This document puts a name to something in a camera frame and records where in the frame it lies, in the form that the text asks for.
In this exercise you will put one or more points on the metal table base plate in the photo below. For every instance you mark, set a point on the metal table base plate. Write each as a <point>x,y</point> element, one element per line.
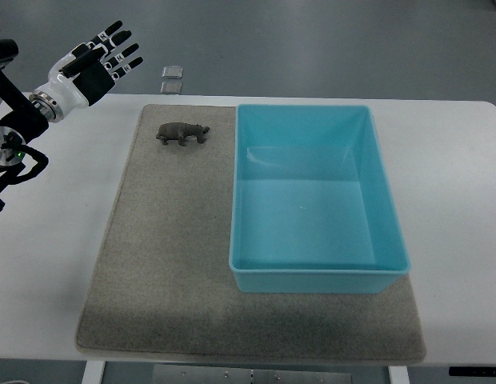
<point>208,374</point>

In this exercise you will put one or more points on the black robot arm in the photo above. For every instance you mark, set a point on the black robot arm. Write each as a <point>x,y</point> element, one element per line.
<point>18,161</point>

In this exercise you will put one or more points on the white table leg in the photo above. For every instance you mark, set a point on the white table leg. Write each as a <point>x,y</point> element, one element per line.
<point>93,372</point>
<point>399,375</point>

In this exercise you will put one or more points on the lower metal floor plate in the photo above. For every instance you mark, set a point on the lower metal floor plate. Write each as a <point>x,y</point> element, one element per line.
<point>171,87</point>

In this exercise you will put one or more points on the upper metal floor plate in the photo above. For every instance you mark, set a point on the upper metal floor plate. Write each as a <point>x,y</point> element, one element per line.
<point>172,72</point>

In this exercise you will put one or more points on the white right table leg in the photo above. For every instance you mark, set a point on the white right table leg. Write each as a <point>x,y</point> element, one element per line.
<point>399,375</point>

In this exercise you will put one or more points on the blue plastic box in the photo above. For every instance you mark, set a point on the blue plastic box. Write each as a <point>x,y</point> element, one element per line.
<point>312,209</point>

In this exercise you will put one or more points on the grey felt mat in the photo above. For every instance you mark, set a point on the grey felt mat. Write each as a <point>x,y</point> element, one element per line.
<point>163,287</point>

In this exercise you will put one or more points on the black table control panel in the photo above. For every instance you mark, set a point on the black table control panel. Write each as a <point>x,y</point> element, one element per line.
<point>473,371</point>

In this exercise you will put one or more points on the metal floor plate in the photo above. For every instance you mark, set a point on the metal floor plate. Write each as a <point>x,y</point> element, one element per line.
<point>172,72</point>
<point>171,87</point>

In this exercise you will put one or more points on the white left table leg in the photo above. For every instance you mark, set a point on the white left table leg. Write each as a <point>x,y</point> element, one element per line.
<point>93,372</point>

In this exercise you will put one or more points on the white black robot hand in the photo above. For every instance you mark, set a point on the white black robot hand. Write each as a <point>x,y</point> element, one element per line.
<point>86,74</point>

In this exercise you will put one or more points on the brown toy hippo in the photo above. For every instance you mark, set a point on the brown toy hippo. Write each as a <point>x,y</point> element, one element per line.
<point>180,131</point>

